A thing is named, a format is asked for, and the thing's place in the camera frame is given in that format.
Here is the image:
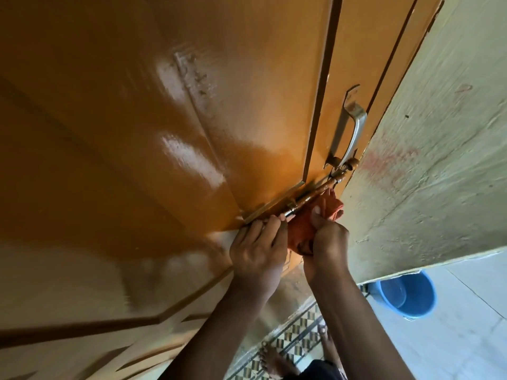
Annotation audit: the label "person's right forearm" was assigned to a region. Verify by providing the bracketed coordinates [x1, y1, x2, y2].
[303, 262, 416, 380]

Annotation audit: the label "person's left hand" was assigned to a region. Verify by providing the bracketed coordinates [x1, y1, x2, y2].
[229, 215, 288, 298]

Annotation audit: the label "orange cleaning cloth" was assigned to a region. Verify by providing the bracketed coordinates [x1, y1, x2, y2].
[287, 188, 345, 256]

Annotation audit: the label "person's right foot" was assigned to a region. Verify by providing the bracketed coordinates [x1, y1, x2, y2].
[318, 324, 344, 372]

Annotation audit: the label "person's foot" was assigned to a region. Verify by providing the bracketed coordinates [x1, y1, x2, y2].
[259, 342, 300, 380]
[318, 324, 344, 372]

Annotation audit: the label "person's right hand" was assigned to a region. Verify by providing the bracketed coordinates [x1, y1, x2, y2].
[298, 208, 350, 283]

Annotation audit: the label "person's left forearm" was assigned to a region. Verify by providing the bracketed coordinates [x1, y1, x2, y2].
[158, 278, 275, 380]

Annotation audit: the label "person's left foot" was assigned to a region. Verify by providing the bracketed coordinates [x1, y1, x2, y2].
[259, 342, 300, 380]

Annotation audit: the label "brown wooden door frame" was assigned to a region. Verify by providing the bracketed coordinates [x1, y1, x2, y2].
[358, 0, 446, 163]

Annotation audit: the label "brown wooden door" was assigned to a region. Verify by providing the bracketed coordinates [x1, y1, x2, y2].
[0, 0, 420, 380]

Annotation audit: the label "blue plastic bucket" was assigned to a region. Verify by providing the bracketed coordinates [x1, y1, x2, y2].
[366, 270, 436, 320]

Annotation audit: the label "metal door handle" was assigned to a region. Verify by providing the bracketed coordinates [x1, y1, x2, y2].
[324, 84, 367, 170]

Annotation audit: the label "person's dark shorts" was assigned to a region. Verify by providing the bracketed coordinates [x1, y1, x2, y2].
[294, 360, 348, 380]

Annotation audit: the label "brass door latch bolt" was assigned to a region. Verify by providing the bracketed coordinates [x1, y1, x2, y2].
[240, 158, 359, 227]

